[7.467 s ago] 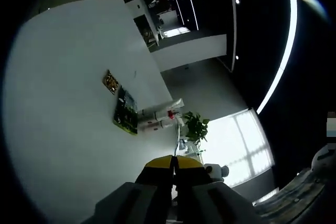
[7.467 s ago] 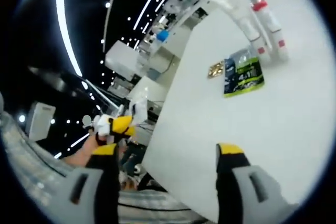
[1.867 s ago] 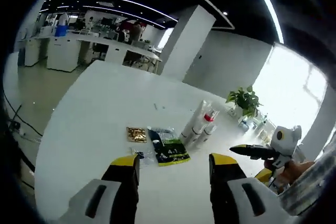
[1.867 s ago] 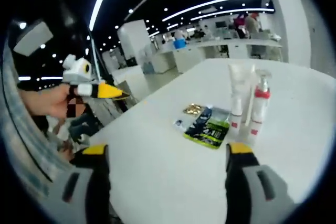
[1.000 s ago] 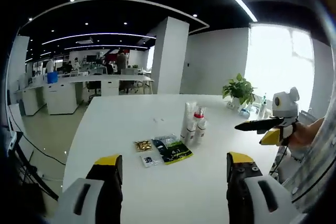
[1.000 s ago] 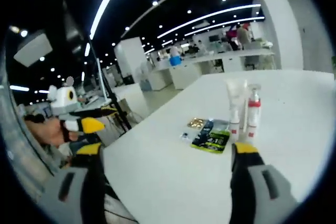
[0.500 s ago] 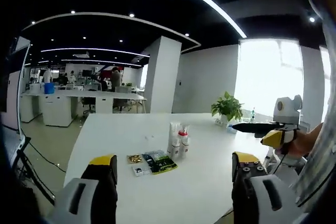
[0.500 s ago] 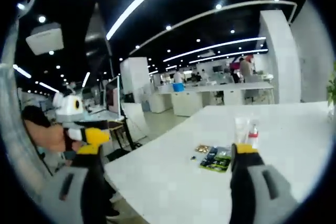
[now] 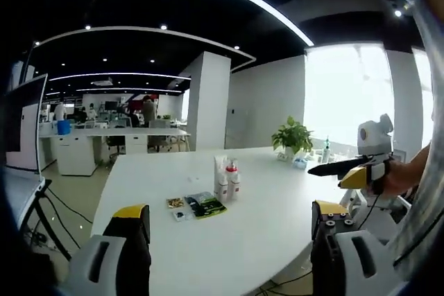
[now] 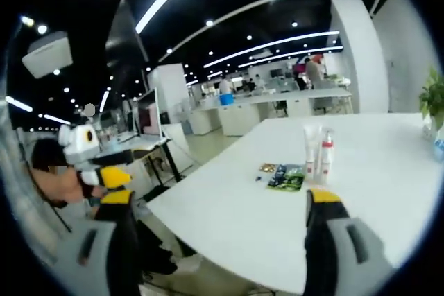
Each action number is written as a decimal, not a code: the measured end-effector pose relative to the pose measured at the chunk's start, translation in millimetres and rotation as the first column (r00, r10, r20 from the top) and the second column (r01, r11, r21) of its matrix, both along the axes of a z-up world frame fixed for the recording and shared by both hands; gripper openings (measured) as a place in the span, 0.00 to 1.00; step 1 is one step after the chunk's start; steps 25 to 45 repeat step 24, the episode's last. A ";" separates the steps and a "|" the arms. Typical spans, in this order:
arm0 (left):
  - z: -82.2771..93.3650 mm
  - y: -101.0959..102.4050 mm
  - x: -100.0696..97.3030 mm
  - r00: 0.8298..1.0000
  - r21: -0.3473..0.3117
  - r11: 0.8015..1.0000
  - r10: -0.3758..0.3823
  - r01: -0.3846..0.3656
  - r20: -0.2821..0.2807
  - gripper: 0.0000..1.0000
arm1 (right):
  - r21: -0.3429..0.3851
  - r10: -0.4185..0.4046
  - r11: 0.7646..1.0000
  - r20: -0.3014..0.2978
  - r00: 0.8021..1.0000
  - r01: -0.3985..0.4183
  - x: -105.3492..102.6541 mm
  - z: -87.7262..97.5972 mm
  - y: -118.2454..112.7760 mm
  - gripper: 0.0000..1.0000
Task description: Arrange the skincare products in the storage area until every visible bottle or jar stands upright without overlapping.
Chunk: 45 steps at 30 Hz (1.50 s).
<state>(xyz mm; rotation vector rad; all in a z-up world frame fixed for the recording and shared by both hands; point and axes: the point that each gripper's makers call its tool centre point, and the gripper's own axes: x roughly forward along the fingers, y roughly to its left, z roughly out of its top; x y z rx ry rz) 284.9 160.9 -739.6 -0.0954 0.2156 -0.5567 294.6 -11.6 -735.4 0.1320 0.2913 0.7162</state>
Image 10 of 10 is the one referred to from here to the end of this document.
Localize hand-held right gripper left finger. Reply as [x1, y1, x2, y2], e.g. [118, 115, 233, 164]
[55, 189, 142, 296]

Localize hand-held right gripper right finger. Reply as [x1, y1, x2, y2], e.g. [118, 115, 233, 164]
[305, 187, 400, 296]

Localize green black skincare sachet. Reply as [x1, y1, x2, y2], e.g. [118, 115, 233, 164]
[279, 165, 307, 193]

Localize dark silver skincare sachet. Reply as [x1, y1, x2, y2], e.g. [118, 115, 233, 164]
[267, 163, 289, 186]

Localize red collar skincare bottle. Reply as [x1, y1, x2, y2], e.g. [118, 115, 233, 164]
[319, 128, 336, 182]

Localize white skincare tube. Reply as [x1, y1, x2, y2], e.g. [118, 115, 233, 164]
[302, 125, 323, 178]

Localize person's left hand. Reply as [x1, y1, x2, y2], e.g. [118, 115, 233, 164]
[67, 170, 105, 204]

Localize white desk black legs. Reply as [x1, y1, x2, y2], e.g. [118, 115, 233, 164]
[99, 135, 184, 186]

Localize ceiling air conditioner unit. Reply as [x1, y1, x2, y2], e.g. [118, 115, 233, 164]
[21, 31, 73, 79]

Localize long white desk row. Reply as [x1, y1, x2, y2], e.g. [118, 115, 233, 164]
[193, 87, 354, 137]

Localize blue tissue pack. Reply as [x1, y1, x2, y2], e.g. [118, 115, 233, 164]
[432, 137, 444, 162]

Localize potted green plant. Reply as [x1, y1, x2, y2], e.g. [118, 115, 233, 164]
[418, 66, 444, 138]

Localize white pedestal cabinet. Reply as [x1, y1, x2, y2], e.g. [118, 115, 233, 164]
[162, 122, 195, 172]

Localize black cable on shirt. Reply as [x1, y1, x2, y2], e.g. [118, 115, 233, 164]
[20, 143, 73, 234]

